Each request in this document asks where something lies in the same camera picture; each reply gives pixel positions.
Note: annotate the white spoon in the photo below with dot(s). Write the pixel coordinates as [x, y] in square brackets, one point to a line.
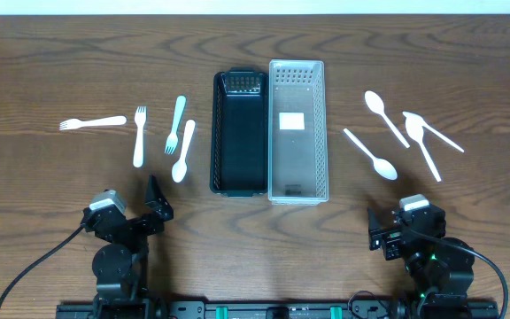
[381, 166]
[376, 105]
[417, 118]

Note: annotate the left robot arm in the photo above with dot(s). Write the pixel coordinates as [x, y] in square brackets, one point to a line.
[121, 266]

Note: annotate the black plastic basket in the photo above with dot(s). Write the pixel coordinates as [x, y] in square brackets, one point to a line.
[239, 133]

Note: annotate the white label in basket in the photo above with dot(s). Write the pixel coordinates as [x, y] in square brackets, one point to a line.
[291, 121]

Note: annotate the cream short spoon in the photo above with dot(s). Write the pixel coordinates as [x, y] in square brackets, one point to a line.
[180, 167]

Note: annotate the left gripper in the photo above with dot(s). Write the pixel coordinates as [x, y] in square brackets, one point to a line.
[135, 223]

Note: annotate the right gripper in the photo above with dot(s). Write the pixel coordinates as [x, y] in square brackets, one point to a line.
[393, 239]

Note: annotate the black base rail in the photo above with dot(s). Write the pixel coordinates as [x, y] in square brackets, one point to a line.
[199, 310]

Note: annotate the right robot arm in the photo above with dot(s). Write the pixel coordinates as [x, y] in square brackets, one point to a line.
[441, 267]

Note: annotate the cream fork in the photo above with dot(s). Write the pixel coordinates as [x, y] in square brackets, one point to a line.
[71, 124]

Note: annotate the white spoon crossed top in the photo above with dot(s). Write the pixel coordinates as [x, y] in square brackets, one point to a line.
[416, 131]

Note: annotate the mint green fork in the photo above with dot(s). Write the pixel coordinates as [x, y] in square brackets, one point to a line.
[172, 139]

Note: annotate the clear plastic basket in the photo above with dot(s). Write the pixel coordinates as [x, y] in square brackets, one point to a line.
[297, 159]

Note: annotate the white fork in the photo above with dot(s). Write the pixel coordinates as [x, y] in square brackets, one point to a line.
[140, 120]

